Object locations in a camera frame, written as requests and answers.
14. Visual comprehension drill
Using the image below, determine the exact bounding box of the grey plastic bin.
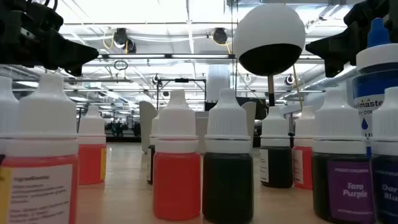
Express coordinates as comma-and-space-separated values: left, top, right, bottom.
139, 100, 257, 155

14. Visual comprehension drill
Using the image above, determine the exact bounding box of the small dark blue dropper bottle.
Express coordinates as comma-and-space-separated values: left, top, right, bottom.
371, 86, 398, 224

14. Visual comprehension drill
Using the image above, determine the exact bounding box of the small black dropper bottle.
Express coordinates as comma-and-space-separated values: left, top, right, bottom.
259, 106, 294, 189

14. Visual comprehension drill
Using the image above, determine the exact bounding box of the small dark green dropper bottle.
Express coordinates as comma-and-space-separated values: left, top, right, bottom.
201, 88, 254, 224

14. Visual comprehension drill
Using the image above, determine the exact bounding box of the white cylindrical duct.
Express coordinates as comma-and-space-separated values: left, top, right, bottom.
206, 64, 231, 103

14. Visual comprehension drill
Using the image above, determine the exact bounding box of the yellow hanging cable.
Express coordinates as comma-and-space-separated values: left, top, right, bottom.
291, 63, 304, 112

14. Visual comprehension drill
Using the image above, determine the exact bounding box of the white globe lamp black base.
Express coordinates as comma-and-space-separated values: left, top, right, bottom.
233, 2, 307, 108

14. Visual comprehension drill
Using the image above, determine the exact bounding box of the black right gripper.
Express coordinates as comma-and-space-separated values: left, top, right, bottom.
305, 0, 398, 78

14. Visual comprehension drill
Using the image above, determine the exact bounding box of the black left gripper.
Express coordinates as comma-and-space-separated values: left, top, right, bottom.
0, 0, 100, 77

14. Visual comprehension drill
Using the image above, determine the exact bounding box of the small taro purple dropper bottle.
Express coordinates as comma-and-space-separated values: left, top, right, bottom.
312, 89, 376, 224

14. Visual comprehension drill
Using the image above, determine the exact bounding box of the black aluminium table frame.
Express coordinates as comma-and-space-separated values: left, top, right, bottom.
104, 134, 296, 149

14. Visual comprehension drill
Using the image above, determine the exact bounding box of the LED light bar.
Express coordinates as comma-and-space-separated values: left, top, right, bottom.
98, 53, 237, 60

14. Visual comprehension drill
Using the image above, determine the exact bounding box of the black cable loop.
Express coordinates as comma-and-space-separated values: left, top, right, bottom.
113, 59, 129, 71

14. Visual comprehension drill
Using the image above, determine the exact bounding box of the black background rig frame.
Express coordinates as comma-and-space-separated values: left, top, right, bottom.
156, 77, 208, 111

